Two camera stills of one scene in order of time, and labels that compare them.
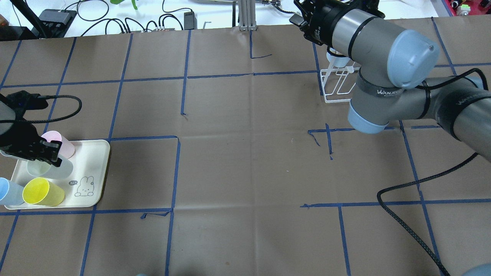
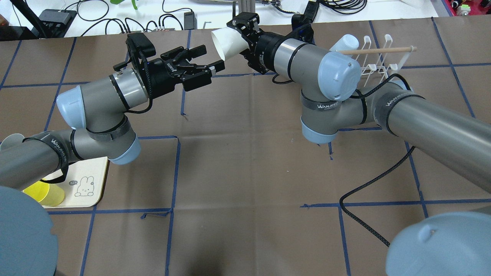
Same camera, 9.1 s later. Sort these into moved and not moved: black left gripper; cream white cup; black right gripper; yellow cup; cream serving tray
Moved: black left gripper; black right gripper; cream white cup
Not moved: yellow cup; cream serving tray
